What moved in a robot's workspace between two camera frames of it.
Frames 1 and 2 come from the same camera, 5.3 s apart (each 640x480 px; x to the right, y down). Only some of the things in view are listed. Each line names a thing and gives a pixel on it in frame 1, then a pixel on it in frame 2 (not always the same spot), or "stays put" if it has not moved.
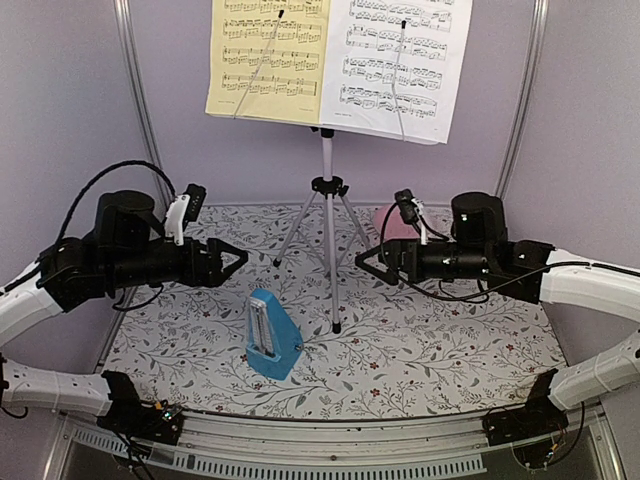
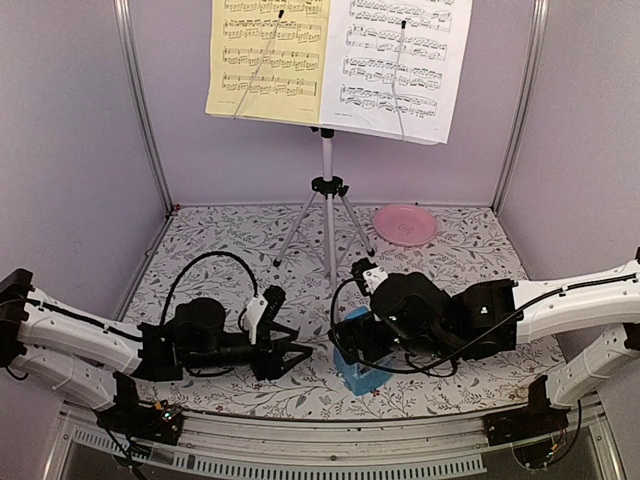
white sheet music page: [392, 67] stays put
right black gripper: [394, 250] → [360, 326]
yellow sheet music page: [267, 59] stays put
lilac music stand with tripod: [331, 189] stays put
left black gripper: [212, 275] → [270, 364]
